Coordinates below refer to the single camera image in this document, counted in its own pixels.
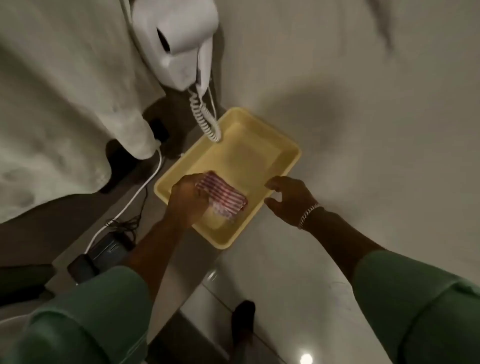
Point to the person's right hand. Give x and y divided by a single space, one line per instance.
294 200

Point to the black power adapter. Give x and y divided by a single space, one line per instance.
110 249

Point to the white wall hair dryer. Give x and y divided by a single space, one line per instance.
176 33

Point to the yellow plastic tray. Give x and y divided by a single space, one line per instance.
240 157

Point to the green shirt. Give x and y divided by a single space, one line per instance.
93 315

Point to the person's left hand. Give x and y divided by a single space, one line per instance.
185 202

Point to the red white striped cloth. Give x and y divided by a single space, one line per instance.
223 197

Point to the person's right forearm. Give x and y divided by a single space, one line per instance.
341 240

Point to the person's left forearm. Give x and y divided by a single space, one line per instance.
161 243

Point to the white hanging towel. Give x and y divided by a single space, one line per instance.
56 93

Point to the black patterned sock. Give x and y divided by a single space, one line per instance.
243 320

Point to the black flat device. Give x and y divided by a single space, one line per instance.
82 268

